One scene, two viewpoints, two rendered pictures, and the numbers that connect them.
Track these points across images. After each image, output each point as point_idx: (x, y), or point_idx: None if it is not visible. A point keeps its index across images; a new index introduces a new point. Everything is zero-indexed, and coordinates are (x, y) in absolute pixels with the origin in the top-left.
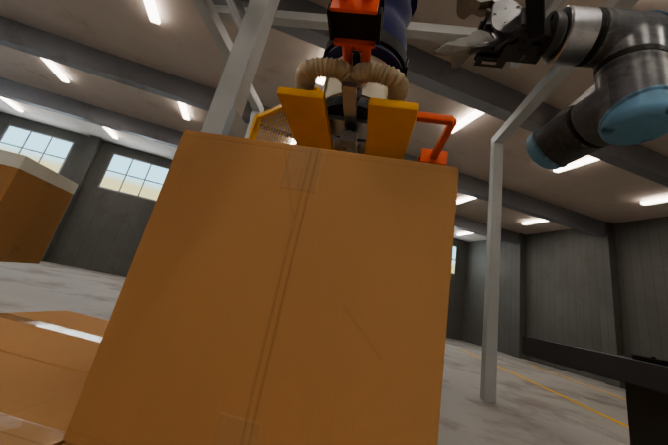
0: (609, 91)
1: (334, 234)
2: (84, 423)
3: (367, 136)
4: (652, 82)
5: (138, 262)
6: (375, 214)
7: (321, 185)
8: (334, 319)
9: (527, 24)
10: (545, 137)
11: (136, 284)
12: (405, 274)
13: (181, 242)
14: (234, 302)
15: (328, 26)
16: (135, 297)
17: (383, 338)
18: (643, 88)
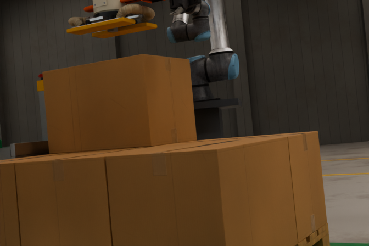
0: (199, 28)
1: (176, 82)
2: (153, 140)
3: (125, 29)
4: (207, 29)
5: (148, 99)
6: (180, 75)
7: (172, 68)
8: (180, 102)
9: (189, 6)
10: (177, 34)
11: (150, 105)
12: (186, 89)
13: (154, 91)
14: (166, 104)
15: None
16: (151, 108)
17: (186, 104)
18: (206, 31)
